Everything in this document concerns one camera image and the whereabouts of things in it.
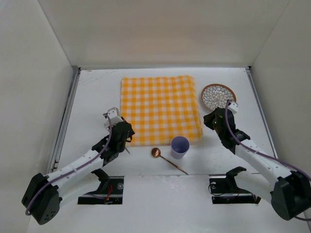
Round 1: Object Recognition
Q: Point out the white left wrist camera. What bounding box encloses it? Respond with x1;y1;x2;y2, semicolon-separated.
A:
103;107;122;130

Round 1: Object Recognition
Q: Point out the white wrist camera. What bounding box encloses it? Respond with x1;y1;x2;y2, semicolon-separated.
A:
227;101;239;115
103;107;122;130

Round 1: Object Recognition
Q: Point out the left aluminium table rail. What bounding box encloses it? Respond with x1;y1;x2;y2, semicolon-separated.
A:
47;66;81;173

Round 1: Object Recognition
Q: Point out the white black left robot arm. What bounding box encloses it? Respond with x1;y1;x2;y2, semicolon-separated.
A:
21;117;135;225

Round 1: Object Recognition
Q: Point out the floral patterned ceramic plate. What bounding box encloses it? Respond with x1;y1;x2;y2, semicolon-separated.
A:
201;83;237;111

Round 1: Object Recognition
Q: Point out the right aluminium table rail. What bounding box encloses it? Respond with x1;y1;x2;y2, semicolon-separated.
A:
245;66;278;158

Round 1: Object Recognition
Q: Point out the copper spoon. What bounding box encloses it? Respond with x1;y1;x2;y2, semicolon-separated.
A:
151;148;188;175

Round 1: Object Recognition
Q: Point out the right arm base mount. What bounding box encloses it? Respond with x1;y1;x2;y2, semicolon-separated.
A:
208;166;261;204

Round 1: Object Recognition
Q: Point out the yellow white checkered cloth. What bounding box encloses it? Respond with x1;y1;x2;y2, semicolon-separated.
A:
121;75;203;147

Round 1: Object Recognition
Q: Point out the aluminium table rail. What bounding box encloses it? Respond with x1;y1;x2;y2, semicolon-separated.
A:
245;66;278;158
47;66;81;173

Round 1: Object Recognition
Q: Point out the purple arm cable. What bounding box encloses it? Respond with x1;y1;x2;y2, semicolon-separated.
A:
225;99;311;221
25;114;114;216

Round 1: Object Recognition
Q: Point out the lilac plastic cup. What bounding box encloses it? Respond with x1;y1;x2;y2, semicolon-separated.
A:
171;136;190;159

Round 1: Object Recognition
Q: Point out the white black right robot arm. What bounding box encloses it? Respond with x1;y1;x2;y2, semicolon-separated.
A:
203;106;311;220

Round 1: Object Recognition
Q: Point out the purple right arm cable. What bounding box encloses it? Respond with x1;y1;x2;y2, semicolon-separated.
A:
225;99;311;221

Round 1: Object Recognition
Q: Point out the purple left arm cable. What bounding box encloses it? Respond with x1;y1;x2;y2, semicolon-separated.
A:
25;114;114;216

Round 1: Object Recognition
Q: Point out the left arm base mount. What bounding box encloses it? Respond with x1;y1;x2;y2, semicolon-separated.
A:
77;169;124;205

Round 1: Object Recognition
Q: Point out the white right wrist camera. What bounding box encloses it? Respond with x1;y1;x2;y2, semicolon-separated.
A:
227;101;239;115

